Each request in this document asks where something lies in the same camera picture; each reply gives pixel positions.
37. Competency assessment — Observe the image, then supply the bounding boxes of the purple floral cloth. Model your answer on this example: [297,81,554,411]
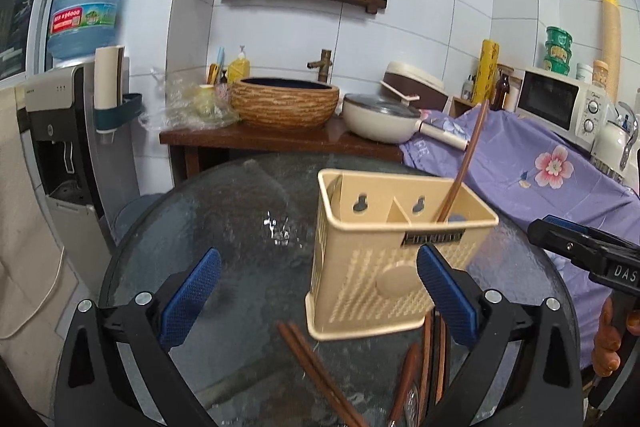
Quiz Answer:
[400,107,639,369]

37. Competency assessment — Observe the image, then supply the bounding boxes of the cream plastic utensil holder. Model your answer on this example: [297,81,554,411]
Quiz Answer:
[305,169,499,341]

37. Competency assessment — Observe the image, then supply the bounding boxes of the brown wooden chopstick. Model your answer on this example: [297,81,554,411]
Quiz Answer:
[277,322,358,426]
[436,100,489,222]
[286,321,371,427]

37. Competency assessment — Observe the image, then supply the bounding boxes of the stacked green bowls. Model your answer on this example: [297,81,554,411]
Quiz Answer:
[544,26,573,76]

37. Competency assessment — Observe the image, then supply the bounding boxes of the brown glass bottle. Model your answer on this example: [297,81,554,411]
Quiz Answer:
[490,72,510,110]

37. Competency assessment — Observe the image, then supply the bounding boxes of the white black water dispenser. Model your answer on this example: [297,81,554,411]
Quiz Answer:
[25,62,142,295]

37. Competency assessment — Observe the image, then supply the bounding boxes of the brown wood grain chopstick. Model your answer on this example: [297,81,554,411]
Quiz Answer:
[418,310,435,425]

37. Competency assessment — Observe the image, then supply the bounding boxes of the black chopstick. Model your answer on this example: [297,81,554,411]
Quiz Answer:
[426,309,440,413]

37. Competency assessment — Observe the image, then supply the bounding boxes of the bronze faucet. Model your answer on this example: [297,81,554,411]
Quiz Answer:
[306,49,332,83]

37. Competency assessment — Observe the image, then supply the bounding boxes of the cream brown rice cooker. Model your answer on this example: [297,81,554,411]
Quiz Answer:
[381,61,449,112]

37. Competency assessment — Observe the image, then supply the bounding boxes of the white electric kettle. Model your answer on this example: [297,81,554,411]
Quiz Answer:
[590,102,639,184]

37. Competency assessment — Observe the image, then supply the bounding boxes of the cream frying pan with lid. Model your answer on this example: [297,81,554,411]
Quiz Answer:
[341,93,469,150]

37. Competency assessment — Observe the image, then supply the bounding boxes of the beige rolled mat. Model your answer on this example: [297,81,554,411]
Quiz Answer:
[601,0,622,102]

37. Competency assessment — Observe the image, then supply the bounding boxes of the yellow rolled mat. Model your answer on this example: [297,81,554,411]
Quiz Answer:
[472,39,500,105]

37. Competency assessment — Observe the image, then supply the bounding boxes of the right hand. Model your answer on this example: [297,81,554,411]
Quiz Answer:
[591,298,622,377]

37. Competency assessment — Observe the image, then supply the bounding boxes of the beige hanging cloth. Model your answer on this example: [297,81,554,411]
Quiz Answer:
[0,84,66,341]

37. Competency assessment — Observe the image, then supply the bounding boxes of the wooden handled metal spoon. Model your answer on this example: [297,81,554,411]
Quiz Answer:
[387,343,420,427]

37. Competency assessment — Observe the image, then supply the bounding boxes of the clear plastic bag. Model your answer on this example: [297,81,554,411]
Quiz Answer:
[138,67,241,132]

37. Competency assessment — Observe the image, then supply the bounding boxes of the yellow soap bottle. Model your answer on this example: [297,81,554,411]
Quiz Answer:
[227,46,250,83]

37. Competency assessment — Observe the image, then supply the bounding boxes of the brown woven basin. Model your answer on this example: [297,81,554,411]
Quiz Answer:
[230,77,340,130]

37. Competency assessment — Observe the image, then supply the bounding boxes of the white microwave oven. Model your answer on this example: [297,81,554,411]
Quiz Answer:
[515,67,612,152]

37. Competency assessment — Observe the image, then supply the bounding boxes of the dark wooden counter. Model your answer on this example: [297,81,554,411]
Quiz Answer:
[160,117,402,183]

